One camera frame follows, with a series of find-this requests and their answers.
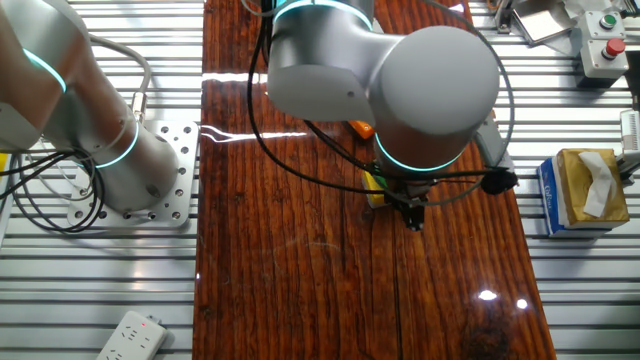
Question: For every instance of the grey control box green button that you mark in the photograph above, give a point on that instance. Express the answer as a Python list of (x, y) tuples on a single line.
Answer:
[(597, 30)]

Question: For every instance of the white power strip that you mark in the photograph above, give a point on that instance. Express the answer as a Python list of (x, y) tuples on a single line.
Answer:
[(132, 340)]

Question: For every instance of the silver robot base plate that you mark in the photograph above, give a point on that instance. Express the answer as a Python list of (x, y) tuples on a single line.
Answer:
[(182, 150)]

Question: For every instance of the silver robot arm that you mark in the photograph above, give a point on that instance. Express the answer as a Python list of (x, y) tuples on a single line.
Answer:
[(430, 80)]

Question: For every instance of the grey control box red button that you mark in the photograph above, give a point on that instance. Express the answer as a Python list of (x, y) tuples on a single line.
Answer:
[(595, 62)]

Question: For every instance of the gold tissue box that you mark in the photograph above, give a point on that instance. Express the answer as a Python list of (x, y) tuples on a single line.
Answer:
[(575, 200)]

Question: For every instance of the silver metal tray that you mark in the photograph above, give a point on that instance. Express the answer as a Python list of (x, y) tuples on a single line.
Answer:
[(537, 22)]

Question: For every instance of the yellow box green button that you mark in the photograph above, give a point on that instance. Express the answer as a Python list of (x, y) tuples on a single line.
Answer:
[(371, 181)]

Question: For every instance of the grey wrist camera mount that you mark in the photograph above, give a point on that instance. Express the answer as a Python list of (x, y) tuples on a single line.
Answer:
[(492, 145)]

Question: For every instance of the orange box red button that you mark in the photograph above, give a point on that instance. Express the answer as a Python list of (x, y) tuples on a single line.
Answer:
[(361, 129)]

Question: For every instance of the blue white tissue pack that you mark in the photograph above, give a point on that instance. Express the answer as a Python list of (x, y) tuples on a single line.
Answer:
[(547, 200)]

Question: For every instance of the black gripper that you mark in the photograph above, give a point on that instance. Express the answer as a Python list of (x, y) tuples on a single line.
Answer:
[(412, 199)]

